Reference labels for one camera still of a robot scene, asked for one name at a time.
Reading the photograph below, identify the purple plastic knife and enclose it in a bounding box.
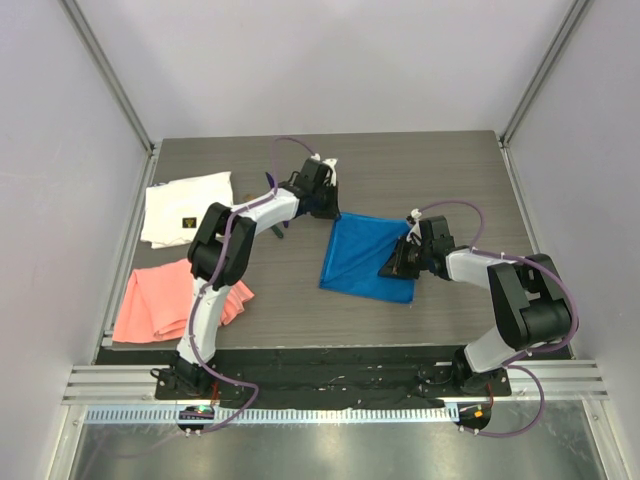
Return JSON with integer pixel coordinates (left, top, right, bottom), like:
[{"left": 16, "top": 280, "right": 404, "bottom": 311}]
[{"left": 265, "top": 172, "right": 289, "bottom": 229}]

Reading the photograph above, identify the slotted cable duct rail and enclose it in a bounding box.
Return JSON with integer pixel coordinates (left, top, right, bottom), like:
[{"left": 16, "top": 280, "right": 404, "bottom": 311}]
[{"left": 84, "top": 403, "right": 459, "bottom": 425}]

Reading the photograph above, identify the left aluminium frame post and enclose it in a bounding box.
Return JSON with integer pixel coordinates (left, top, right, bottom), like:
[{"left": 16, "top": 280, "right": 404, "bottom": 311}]
[{"left": 58, "top": 0, "right": 157, "bottom": 154}]

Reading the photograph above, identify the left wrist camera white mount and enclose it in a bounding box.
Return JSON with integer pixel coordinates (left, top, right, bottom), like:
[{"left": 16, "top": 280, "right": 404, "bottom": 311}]
[{"left": 311, "top": 153, "right": 338, "bottom": 186}]

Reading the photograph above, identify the right aluminium frame post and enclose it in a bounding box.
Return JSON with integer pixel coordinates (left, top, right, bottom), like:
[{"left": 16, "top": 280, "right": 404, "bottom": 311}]
[{"left": 499, "top": 0, "right": 596, "bottom": 146}]

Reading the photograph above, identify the horizontal aluminium frame rail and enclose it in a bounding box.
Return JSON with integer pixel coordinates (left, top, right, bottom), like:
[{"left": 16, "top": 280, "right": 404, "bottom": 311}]
[{"left": 62, "top": 360, "right": 609, "bottom": 405}]

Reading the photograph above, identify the blue cloth napkin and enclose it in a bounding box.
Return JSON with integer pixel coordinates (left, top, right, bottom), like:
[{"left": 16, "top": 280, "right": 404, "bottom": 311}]
[{"left": 319, "top": 213, "right": 415, "bottom": 304}]

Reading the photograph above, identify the white folded cloth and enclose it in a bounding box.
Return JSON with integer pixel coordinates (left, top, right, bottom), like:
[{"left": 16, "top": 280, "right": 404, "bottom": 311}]
[{"left": 140, "top": 171, "right": 233, "bottom": 249}]

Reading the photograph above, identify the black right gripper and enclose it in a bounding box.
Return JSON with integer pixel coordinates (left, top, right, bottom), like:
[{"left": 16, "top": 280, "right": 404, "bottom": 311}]
[{"left": 379, "top": 236, "right": 432, "bottom": 280}]

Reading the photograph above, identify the aluminium frame post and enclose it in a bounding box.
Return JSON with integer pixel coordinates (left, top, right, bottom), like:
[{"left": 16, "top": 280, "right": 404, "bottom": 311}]
[
  {"left": 58, "top": 0, "right": 157, "bottom": 154},
  {"left": 499, "top": 0, "right": 596, "bottom": 146}
]

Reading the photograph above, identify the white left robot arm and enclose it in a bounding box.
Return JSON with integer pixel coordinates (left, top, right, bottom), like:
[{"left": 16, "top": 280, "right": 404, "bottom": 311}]
[{"left": 158, "top": 155, "right": 340, "bottom": 399}]

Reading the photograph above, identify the pink folded cloth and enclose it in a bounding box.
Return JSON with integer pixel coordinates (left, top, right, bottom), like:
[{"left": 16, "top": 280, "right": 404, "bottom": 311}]
[{"left": 112, "top": 258, "right": 256, "bottom": 345}]

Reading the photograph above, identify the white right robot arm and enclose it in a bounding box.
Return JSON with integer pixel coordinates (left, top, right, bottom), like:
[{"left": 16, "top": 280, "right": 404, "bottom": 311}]
[{"left": 378, "top": 216, "right": 574, "bottom": 395}]

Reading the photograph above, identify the green handled gold fork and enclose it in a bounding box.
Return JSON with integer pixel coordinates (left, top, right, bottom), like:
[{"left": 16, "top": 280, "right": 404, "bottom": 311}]
[{"left": 243, "top": 194, "right": 284, "bottom": 239}]

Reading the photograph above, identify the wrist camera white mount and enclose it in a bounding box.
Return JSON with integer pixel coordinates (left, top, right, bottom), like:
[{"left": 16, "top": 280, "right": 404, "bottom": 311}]
[
  {"left": 311, "top": 153, "right": 338, "bottom": 186},
  {"left": 406, "top": 209, "right": 423, "bottom": 246}
]

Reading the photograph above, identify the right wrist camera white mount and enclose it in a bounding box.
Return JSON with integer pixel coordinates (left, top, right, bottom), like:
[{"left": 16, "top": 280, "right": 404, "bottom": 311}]
[{"left": 406, "top": 209, "right": 423, "bottom": 246}]

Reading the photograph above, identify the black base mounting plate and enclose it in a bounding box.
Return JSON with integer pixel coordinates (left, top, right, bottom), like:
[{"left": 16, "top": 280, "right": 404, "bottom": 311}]
[{"left": 96, "top": 346, "right": 511, "bottom": 408}]

